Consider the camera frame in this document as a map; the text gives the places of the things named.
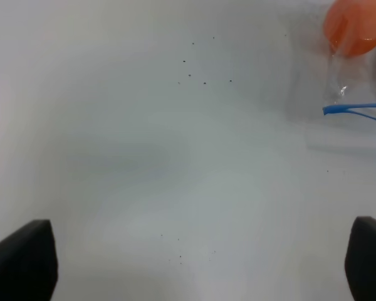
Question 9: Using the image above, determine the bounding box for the clear zip bag blue zipper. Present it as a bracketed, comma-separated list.
[288, 0, 376, 151]

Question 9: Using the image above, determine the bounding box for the orange fruit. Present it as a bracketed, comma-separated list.
[323, 0, 376, 57]

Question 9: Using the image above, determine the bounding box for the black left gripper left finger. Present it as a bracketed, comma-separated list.
[0, 219, 58, 300]

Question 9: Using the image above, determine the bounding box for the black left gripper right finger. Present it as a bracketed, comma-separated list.
[345, 216, 376, 301]

